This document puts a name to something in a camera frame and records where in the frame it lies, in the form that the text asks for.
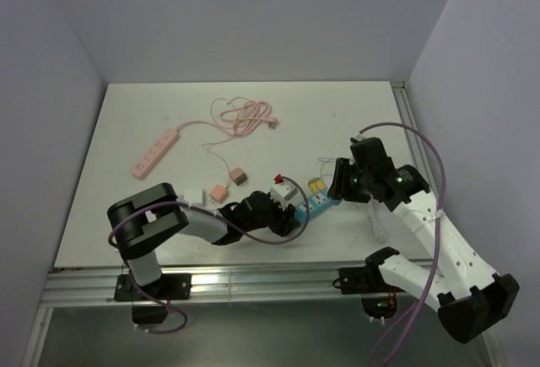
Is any teal power strip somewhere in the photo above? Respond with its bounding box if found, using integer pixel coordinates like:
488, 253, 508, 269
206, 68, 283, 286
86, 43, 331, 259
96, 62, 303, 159
294, 190, 341, 224

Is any yellow charger plug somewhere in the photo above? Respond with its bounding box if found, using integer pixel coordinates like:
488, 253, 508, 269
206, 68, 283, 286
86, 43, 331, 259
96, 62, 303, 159
307, 177, 327, 194

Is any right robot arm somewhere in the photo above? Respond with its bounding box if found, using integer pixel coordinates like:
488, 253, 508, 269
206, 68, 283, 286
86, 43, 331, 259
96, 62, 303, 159
327, 138, 520, 343

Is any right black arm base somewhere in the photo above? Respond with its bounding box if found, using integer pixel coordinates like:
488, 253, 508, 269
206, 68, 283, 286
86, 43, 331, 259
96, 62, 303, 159
332, 266, 402, 321

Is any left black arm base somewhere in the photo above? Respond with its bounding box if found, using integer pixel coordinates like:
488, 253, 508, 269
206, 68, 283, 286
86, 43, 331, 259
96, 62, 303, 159
113, 273, 192, 328

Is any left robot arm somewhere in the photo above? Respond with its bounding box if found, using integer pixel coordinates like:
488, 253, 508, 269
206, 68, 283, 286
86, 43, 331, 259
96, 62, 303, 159
106, 183, 309, 299

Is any salmon pink charger plug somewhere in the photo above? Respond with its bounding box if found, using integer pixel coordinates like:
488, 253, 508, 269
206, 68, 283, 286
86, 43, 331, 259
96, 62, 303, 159
208, 185, 229, 203

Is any brown pink charger plug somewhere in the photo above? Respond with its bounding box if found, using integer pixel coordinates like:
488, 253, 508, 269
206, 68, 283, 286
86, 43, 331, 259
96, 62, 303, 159
229, 167, 248, 186

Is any white charger plug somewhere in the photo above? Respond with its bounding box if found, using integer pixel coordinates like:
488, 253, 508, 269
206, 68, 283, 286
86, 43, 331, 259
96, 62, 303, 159
182, 188, 205, 207

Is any pink power strip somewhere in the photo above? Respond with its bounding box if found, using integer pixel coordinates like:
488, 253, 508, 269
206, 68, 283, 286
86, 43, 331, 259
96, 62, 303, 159
130, 128, 180, 180

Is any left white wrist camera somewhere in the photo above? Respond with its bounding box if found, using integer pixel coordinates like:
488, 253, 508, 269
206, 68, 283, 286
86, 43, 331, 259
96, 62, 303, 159
269, 175, 298, 208

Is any aluminium side rail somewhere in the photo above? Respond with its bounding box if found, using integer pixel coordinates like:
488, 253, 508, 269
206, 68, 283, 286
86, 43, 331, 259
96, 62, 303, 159
390, 80, 444, 212

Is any thin pink charging cable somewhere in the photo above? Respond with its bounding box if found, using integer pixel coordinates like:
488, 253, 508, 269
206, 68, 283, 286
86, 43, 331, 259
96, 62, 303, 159
201, 97, 237, 186

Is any pink power strip cord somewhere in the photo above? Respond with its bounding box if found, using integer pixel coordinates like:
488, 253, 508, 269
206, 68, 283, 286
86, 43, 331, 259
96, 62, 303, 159
176, 100, 280, 138

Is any aluminium front rail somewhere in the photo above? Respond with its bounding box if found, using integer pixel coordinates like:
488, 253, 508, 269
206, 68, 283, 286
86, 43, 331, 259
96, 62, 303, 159
38, 262, 364, 308

